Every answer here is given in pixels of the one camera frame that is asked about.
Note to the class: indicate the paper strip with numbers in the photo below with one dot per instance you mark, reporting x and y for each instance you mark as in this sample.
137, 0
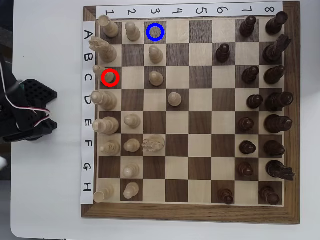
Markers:
162, 6

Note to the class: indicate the dark wooden bishop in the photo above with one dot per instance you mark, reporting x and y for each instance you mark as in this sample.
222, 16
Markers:
273, 75
273, 148

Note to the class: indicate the wooden chessboard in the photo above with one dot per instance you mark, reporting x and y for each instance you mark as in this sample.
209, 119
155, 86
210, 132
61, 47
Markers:
200, 122

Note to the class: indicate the paper strip with letters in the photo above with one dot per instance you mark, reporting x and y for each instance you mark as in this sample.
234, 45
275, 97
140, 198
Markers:
87, 110

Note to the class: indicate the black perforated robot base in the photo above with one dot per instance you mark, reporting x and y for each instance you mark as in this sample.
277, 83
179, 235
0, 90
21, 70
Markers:
48, 125

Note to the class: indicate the light wooden knight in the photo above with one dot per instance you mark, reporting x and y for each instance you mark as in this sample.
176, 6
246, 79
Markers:
106, 51
155, 142

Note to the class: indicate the dark wooden king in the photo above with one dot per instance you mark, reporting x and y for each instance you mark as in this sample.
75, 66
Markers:
277, 123

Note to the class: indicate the light wooden queen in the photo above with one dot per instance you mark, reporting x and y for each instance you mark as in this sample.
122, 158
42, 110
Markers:
106, 100

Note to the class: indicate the dark wooden rook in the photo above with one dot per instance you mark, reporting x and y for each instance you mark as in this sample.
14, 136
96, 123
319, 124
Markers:
268, 195
276, 23

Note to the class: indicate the light wooden king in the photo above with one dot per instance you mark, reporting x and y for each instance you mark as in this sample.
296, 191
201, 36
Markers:
106, 125

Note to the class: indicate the dark wooden pawn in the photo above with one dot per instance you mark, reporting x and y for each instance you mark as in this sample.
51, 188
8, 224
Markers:
223, 53
247, 26
226, 196
247, 147
245, 169
245, 124
254, 101
250, 75

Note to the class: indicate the dark wooden queen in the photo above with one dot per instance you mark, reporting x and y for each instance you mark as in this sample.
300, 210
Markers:
277, 101

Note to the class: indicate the dark wooden knight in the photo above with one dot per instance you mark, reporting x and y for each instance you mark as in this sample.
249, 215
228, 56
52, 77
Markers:
276, 168
273, 51

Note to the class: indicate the black and orange robot arm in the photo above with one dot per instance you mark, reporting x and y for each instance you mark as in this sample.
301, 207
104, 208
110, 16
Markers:
37, 92

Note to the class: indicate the light wooden bishop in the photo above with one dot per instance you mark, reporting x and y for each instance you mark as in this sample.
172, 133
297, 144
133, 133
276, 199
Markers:
107, 75
111, 148

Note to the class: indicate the light wooden pawn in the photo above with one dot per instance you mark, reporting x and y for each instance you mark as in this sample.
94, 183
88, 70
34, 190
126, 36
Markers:
131, 145
156, 55
156, 78
132, 31
174, 99
131, 190
132, 121
130, 170

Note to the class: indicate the light wooden rook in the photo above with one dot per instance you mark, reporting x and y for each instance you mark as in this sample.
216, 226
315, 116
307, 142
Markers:
103, 193
110, 27

